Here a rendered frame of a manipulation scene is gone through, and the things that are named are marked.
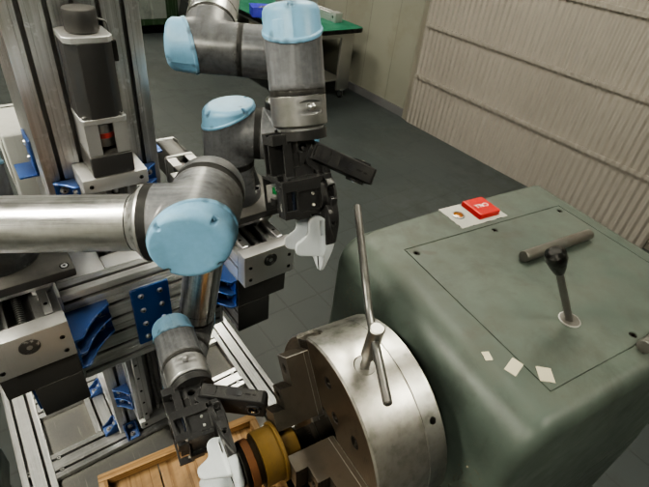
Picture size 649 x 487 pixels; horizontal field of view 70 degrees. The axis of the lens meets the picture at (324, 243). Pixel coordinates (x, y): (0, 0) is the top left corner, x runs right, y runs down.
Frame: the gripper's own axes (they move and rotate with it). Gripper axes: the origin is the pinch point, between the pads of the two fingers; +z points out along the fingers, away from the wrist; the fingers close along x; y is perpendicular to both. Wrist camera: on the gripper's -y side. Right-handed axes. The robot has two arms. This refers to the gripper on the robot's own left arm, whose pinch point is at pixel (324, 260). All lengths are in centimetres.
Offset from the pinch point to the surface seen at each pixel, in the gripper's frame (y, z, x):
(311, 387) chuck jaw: 5.1, 19.9, 2.2
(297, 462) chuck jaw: 11.1, 26.8, 8.2
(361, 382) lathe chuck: 1.5, 14.6, 11.6
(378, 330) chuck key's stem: -0.3, 5.9, 13.6
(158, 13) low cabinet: -116, -119, -645
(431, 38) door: -276, -51, -292
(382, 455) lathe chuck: 2.5, 22.2, 17.8
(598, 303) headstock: -44.4, 14.2, 17.0
